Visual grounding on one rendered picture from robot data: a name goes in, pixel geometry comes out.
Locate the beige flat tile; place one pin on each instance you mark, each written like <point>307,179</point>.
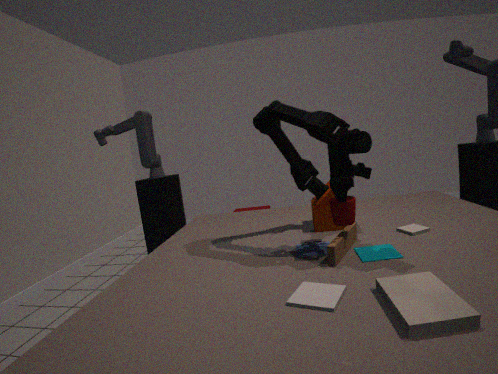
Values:
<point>413,229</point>

